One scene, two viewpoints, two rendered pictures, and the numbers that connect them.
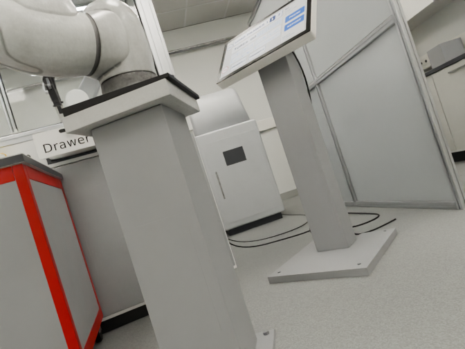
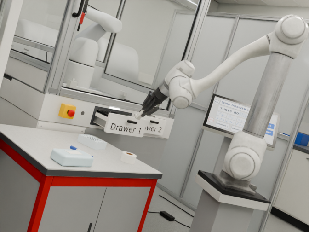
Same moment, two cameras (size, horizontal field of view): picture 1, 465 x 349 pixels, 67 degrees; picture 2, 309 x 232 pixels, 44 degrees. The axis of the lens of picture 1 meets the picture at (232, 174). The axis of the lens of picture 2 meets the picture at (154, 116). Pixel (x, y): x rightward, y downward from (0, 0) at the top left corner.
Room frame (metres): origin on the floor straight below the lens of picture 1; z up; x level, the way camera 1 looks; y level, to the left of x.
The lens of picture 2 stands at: (-0.46, 1.55, 1.19)
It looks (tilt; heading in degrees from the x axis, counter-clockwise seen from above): 6 degrees down; 331
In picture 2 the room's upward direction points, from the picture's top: 17 degrees clockwise
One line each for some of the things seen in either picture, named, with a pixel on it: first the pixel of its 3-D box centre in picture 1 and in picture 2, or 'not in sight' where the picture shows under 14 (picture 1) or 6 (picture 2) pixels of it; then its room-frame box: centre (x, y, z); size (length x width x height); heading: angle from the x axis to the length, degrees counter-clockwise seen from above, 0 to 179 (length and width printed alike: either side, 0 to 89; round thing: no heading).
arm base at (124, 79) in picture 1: (138, 89); (237, 181); (0.96, 0.17, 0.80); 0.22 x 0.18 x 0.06; 75
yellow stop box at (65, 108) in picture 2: not in sight; (67, 111); (1.52, 0.96, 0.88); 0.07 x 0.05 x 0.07; 106
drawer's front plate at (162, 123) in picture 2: not in sight; (149, 125); (1.72, 0.34, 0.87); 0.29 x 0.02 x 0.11; 106
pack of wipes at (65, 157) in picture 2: not in sight; (72, 157); (0.97, 1.05, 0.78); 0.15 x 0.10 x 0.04; 109
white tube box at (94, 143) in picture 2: not in sight; (92, 142); (1.33, 0.85, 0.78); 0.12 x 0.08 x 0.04; 31
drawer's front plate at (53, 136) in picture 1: (72, 138); (126, 125); (1.50, 0.61, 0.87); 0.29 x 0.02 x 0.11; 106
